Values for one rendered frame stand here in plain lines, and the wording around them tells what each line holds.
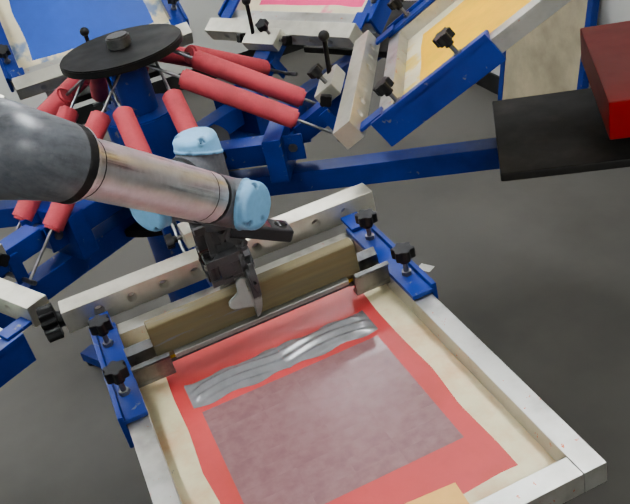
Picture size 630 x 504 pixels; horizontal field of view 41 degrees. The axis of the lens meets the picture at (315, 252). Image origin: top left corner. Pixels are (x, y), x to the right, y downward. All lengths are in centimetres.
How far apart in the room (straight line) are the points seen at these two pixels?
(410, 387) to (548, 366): 148
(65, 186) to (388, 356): 72
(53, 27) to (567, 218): 208
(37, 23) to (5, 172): 209
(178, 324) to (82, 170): 59
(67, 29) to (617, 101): 182
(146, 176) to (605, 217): 270
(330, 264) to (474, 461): 48
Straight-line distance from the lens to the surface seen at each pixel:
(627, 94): 194
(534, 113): 225
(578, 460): 125
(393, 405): 140
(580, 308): 310
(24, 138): 97
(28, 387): 345
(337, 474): 132
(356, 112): 190
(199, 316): 153
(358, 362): 150
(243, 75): 219
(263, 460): 137
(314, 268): 156
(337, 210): 179
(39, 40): 299
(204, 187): 117
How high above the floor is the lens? 192
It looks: 32 degrees down
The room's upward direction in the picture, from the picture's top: 14 degrees counter-clockwise
